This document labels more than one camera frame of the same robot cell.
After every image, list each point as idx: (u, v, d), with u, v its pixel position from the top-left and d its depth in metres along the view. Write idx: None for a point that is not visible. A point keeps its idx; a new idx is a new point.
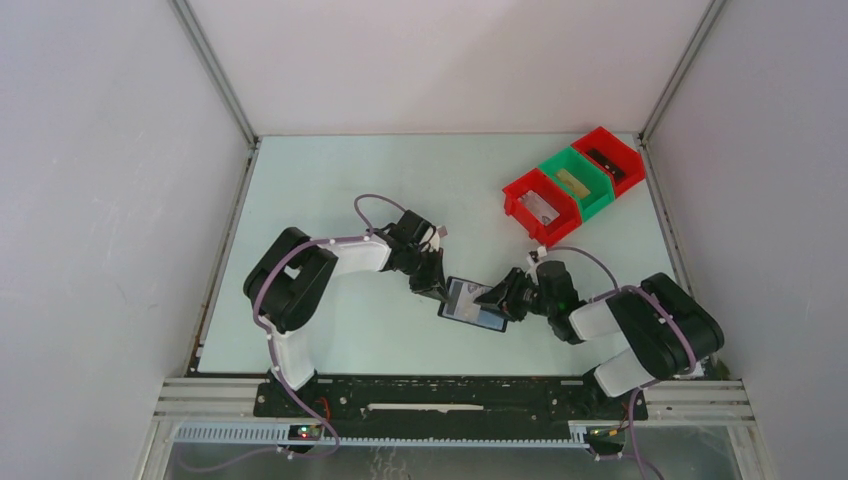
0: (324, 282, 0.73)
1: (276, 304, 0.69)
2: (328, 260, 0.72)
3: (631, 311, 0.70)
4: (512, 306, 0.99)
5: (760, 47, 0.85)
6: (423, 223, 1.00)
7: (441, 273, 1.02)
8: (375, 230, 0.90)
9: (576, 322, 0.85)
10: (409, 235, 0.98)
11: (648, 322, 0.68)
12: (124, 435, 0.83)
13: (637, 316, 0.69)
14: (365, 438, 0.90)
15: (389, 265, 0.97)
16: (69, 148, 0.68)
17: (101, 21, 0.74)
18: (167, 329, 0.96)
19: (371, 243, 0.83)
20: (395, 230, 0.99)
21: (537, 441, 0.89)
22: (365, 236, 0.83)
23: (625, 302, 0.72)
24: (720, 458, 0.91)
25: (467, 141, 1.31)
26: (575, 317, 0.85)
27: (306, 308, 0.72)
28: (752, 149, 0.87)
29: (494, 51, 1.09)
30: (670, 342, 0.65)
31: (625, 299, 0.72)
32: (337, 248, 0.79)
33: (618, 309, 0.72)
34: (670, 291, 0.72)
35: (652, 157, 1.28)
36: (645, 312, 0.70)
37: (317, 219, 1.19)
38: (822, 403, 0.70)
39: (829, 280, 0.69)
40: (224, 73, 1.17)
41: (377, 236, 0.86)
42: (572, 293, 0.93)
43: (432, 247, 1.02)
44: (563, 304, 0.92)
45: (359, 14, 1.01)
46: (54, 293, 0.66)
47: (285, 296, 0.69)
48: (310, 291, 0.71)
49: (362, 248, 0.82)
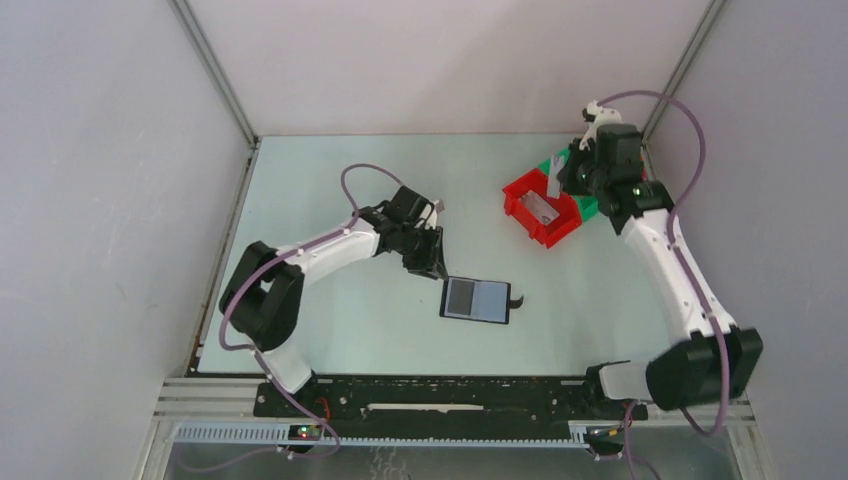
0: (295, 298, 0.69)
1: (250, 326, 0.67)
2: (295, 279, 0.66)
3: (693, 372, 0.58)
4: (569, 184, 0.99)
5: (759, 48, 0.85)
6: (419, 201, 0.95)
7: (438, 252, 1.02)
8: (360, 212, 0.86)
9: (630, 223, 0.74)
10: (403, 213, 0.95)
11: (694, 385, 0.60)
12: (125, 434, 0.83)
13: (692, 378, 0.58)
14: (365, 438, 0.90)
15: (381, 249, 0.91)
16: (69, 147, 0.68)
17: (101, 21, 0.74)
18: (167, 329, 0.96)
19: (351, 238, 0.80)
20: (386, 209, 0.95)
21: (537, 441, 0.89)
22: (344, 231, 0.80)
23: (695, 361, 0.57)
24: (719, 457, 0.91)
25: (467, 141, 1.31)
26: (636, 226, 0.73)
27: (282, 323, 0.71)
28: (752, 150, 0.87)
29: (494, 51, 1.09)
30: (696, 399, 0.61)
31: (700, 356, 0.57)
32: (311, 255, 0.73)
33: (682, 355, 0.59)
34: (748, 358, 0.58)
35: (651, 157, 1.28)
36: (704, 373, 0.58)
37: (317, 218, 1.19)
38: (823, 405, 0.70)
39: (828, 279, 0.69)
40: (224, 73, 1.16)
41: (353, 230, 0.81)
42: (636, 163, 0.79)
43: (428, 224, 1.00)
44: (620, 174, 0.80)
45: (359, 13, 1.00)
46: (54, 292, 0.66)
47: (256, 317, 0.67)
48: (282, 307, 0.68)
49: (340, 247, 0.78)
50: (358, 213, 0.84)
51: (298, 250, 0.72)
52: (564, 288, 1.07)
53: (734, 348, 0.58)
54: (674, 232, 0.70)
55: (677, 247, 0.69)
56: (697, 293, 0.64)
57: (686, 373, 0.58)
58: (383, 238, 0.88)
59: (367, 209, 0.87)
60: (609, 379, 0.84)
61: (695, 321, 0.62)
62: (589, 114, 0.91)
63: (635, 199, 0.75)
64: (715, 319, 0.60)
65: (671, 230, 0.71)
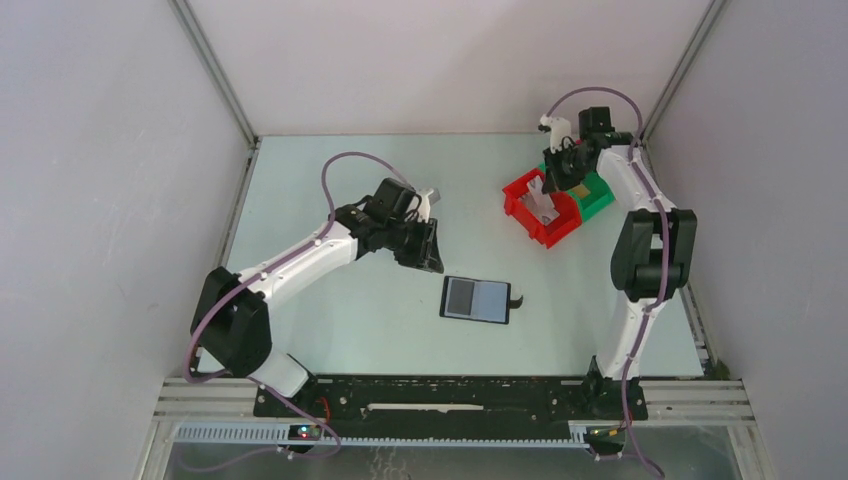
0: (262, 327, 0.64)
1: (220, 353, 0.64)
2: (256, 310, 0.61)
3: (638, 236, 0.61)
4: (560, 181, 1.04)
5: (759, 47, 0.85)
6: (405, 193, 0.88)
7: (429, 246, 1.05)
8: (333, 219, 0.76)
9: (602, 158, 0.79)
10: (389, 209, 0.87)
11: (640, 254, 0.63)
12: (125, 434, 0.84)
13: (638, 244, 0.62)
14: (365, 438, 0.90)
15: (363, 250, 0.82)
16: (69, 147, 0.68)
17: (101, 20, 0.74)
18: (167, 329, 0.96)
19: (323, 249, 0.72)
20: (371, 206, 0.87)
21: (537, 441, 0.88)
22: (314, 243, 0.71)
23: (640, 226, 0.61)
24: (719, 457, 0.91)
25: (466, 141, 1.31)
26: (606, 155, 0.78)
27: (255, 348, 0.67)
28: (752, 150, 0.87)
29: (493, 51, 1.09)
30: (643, 282, 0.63)
31: (643, 229, 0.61)
32: (276, 278, 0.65)
33: (629, 228, 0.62)
34: (688, 238, 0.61)
35: (651, 156, 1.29)
36: (647, 243, 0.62)
37: (319, 218, 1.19)
38: (822, 405, 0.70)
39: (828, 280, 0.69)
40: (224, 73, 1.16)
41: (326, 238, 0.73)
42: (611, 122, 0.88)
43: (419, 217, 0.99)
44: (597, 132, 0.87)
45: (359, 13, 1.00)
46: (54, 292, 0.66)
47: (225, 343, 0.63)
48: (251, 335, 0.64)
49: (311, 261, 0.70)
50: (334, 216, 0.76)
51: (262, 274, 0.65)
52: (564, 288, 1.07)
53: (675, 225, 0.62)
54: (633, 149, 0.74)
55: (634, 162, 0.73)
56: (646, 187, 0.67)
57: (632, 238, 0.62)
58: (364, 239, 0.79)
59: (344, 212, 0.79)
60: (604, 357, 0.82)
61: (642, 205, 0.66)
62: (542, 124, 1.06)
63: (606, 137, 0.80)
64: (659, 201, 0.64)
65: (631, 151, 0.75)
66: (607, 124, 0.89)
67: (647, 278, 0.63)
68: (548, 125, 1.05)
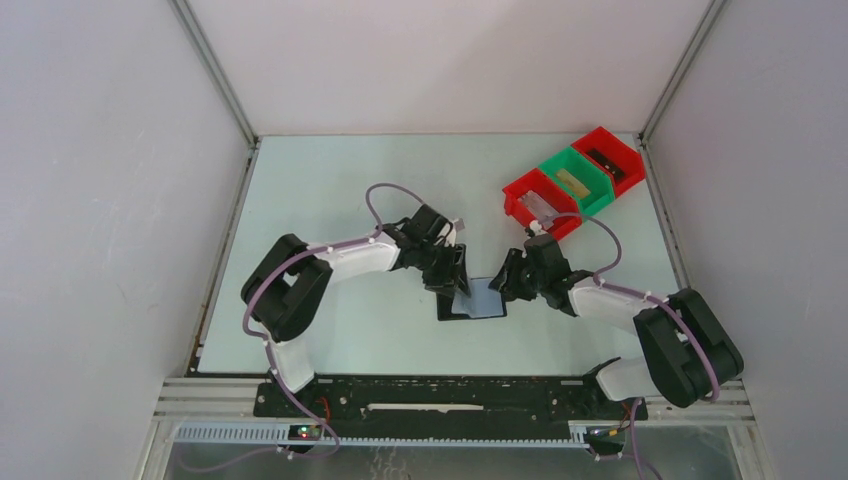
0: (319, 295, 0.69)
1: (270, 316, 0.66)
2: (322, 274, 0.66)
3: (660, 337, 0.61)
4: (514, 288, 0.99)
5: (760, 47, 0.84)
6: (439, 219, 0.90)
7: (460, 269, 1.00)
8: (383, 227, 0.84)
9: (573, 295, 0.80)
10: (423, 232, 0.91)
11: (679, 356, 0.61)
12: (125, 434, 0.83)
13: (666, 345, 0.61)
14: (365, 438, 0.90)
15: (398, 265, 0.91)
16: (69, 147, 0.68)
17: (100, 20, 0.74)
18: (167, 330, 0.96)
19: (376, 246, 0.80)
20: (408, 226, 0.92)
21: (537, 441, 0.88)
22: (370, 238, 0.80)
23: (656, 326, 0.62)
24: (720, 457, 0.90)
25: (466, 141, 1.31)
26: (575, 293, 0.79)
27: (302, 319, 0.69)
28: (753, 149, 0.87)
29: (494, 51, 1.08)
30: (699, 383, 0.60)
31: (657, 325, 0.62)
32: (338, 255, 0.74)
33: (645, 331, 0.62)
34: (702, 316, 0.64)
35: (651, 157, 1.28)
36: (672, 338, 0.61)
37: (342, 225, 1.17)
38: (823, 403, 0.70)
39: (829, 280, 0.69)
40: (223, 72, 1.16)
41: (378, 238, 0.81)
42: (562, 258, 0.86)
43: (448, 242, 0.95)
44: (554, 273, 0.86)
45: (358, 12, 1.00)
46: (54, 291, 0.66)
47: (279, 306, 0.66)
48: (306, 302, 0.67)
49: (365, 255, 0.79)
50: (382, 227, 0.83)
51: (328, 248, 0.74)
52: None
53: (682, 307, 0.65)
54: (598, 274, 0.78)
55: (603, 285, 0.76)
56: (631, 292, 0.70)
57: (657, 343, 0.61)
58: (401, 255, 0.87)
59: (389, 225, 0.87)
60: (612, 386, 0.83)
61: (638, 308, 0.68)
62: (532, 230, 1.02)
63: (566, 283, 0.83)
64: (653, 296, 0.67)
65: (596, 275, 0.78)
66: (564, 261, 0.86)
67: (698, 378, 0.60)
68: (536, 231, 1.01)
